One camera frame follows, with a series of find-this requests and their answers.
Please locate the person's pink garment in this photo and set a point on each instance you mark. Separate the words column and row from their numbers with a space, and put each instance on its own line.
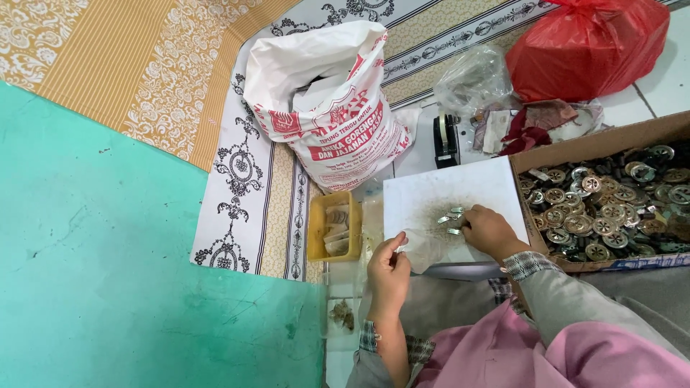
column 512, row 355

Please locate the heap of fabric scraps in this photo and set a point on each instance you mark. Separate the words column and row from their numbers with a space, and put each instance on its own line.
column 531, row 126

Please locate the white black ornament patterned cloth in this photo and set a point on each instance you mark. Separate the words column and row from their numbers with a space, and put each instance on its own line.
column 253, row 205

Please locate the pile of round metal parts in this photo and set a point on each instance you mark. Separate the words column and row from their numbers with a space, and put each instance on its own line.
column 604, row 210

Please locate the yellow plastic container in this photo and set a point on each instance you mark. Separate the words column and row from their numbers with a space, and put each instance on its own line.
column 315, row 226

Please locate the person's left hand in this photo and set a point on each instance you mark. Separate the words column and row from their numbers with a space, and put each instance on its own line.
column 384, row 280

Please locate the black tape dispenser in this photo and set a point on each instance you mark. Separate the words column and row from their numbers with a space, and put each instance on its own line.
column 446, row 143

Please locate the person's right fingers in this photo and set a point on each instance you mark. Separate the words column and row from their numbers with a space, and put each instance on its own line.
column 470, row 223

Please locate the stack of clear plastic sleeves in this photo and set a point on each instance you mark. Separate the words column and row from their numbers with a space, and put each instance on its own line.
column 372, row 226

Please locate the white printed flour sack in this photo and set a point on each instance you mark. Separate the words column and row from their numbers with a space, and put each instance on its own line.
column 334, row 124

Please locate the small bag of debris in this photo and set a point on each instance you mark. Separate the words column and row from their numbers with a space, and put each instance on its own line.
column 343, row 315

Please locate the white work board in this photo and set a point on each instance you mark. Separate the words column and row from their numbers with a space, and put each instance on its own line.
column 431, row 188

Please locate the brown cardboard box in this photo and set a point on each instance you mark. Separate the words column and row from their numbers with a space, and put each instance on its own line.
column 582, row 148

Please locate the person's right hand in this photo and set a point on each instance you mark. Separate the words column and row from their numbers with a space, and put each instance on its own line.
column 493, row 231

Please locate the small clear plastic bag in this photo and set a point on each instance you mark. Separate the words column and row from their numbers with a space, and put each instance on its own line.
column 426, row 250

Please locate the orange floral patterned cloth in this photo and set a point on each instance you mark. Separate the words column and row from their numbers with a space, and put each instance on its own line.
column 135, row 59

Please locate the crumpled clear plastic bag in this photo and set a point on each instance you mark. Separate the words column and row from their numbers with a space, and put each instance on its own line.
column 474, row 81

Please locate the red plastic bag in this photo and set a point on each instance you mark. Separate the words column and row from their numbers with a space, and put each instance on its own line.
column 587, row 48

